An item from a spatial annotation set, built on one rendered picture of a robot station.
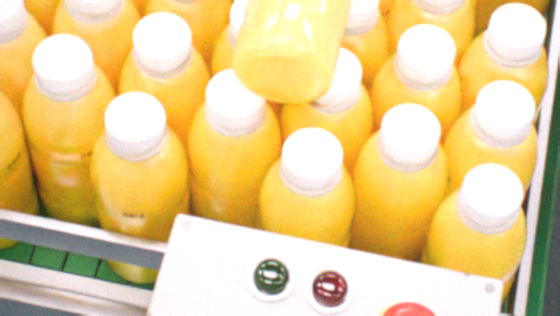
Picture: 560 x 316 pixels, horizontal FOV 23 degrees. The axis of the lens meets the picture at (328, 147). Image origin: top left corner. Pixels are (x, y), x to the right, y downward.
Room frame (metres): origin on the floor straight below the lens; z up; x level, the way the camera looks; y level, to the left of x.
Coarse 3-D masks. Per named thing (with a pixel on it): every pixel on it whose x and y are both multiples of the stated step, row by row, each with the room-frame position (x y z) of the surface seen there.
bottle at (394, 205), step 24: (360, 168) 0.48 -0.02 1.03; (384, 168) 0.48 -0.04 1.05; (408, 168) 0.47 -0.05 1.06; (432, 168) 0.48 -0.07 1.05; (360, 192) 0.47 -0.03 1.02; (384, 192) 0.47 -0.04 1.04; (408, 192) 0.47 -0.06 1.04; (432, 192) 0.47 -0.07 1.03; (360, 216) 0.47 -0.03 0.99; (384, 216) 0.46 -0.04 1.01; (408, 216) 0.46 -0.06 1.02; (360, 240) 0.47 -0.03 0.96; (384, 240) 0.46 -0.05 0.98; (408, 240) 0.46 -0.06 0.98
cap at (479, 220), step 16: (480, 176) 0.46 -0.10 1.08; (496, 176) 0.46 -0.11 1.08; (512, 176) 0.47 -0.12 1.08; (464, 192) 0.45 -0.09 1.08; (480, 192) 0.45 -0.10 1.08; (496, 192) 0.45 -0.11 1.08; (512, 192) 0.45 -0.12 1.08; (464, 208) 0.44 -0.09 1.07; (480, 208) 0.44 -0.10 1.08; (496, 208) 0.44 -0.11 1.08; (512, 208) 0.44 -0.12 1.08; (480, 224) 0.44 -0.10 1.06; (496, 224) 0.44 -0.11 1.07
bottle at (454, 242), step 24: (456, 192) 0.47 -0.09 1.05; (432, 216) 0.46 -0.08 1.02; (456, 216) 0.45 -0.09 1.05; (432, 240) 0.44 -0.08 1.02; (456, 240) 0.43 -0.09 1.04; (480, 240) 0.43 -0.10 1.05; (504, 240) 0.43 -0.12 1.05; (432, 264) 0.44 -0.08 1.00; (456, 264) 0.43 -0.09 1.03; (480, 264) 0.42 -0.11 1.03; (504, 264) 0.43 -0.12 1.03; (504, 288) 0.43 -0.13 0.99
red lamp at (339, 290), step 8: (320, 272) 0.36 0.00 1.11; (328, 272) 0.36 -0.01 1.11; (336, 272) 0.36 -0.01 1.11; (320, 280) 0.36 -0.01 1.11; (328, 280) 0.36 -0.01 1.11; (336, 280) 0.36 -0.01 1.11; (344, 280) 0.36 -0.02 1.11; (312, 288) 0.35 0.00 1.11; (320, 288) 0.35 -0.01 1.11; (328, 288) 0.35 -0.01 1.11; (336, 288) 0.35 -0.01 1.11; (344, 288) 0.35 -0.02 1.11; (312, 296) 0.35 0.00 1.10; (320, 296) 0.35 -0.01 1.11; (328, 296) 0.35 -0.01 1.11; (336, 296) 0.35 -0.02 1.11; (344, 296) 0.35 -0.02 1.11; (328, 304) 0.35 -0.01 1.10; (336, 304) 0.35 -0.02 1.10
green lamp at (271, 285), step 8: (256, 264) 0.36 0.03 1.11; (264, 264) 0.36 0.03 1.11; (272, 264) 0.36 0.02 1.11; (280, 264) 0.36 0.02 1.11; (256, 272) 0.36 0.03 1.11; (264, 272) 0.36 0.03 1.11; (272, 272) 0.36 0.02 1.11; (280, 272) 0.36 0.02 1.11; (288, 272) 0.36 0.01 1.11; (256, 280) 0.35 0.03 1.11; (264, 280) 0.35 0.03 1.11; (272, 280) 0.35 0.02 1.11; (280, 280) 0.35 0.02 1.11; (288, 280) 0.36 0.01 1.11; (264, 288) 0.35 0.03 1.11; (272, 288) 0.35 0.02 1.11; (280, 288) 0.35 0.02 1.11
